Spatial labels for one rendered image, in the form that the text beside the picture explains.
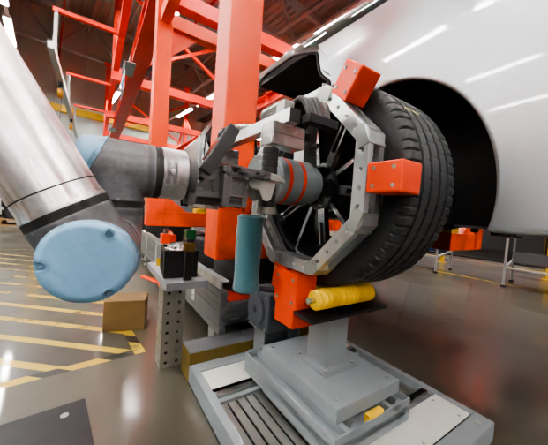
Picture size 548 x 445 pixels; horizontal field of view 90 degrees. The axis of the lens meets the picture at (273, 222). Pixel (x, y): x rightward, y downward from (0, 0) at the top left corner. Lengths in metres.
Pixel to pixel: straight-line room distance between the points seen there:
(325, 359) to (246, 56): 1.29
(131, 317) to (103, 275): 1.55
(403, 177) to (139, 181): 0.50
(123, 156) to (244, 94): 0.96
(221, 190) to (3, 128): 0.31
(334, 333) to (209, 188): 0.69
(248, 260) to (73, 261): 0.63
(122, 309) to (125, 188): 1.44
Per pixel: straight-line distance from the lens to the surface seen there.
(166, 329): 1.43
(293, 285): 0.86
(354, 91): 0.80
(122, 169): 0.48
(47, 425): 0.81
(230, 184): 0.53
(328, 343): 1.03
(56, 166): 0.36
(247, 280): 0.91
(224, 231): 1.25
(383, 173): 0.65
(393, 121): 0.78
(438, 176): 0.83
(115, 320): 1.90
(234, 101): 1.34
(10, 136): 0.36
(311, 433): 1.00
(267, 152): 0.61
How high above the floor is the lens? 0.75
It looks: 2 degrees down
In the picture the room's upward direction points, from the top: 4 degrees clockwise
